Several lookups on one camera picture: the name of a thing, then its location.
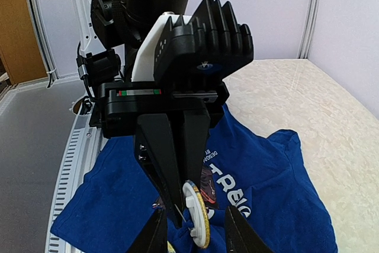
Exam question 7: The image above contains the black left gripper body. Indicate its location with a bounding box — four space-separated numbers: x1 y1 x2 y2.
89 82 229 139

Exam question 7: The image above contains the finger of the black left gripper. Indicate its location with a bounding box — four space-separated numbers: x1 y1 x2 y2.
182 108 210 187
134 114 184 229

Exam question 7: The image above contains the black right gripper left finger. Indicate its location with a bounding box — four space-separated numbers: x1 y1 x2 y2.
127 209 168 253

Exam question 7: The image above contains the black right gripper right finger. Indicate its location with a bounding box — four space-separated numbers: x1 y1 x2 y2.
224 206 272 253

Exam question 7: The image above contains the sunset painting round brooch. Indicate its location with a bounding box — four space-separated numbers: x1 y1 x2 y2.
182 180 210 249

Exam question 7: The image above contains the blue printed t-shirt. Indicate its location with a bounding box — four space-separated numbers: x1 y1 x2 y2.
50 110 338 252

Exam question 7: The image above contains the starry night round brooch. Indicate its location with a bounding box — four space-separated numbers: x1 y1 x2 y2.
167 241 175 253

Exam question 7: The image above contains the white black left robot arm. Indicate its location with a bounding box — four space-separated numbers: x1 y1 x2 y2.
76 0 253 228

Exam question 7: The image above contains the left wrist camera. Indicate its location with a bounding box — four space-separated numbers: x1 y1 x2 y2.
131 0 254 90

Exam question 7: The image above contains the aluminium corner post right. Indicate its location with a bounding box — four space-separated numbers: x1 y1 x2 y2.
297 0 320 59

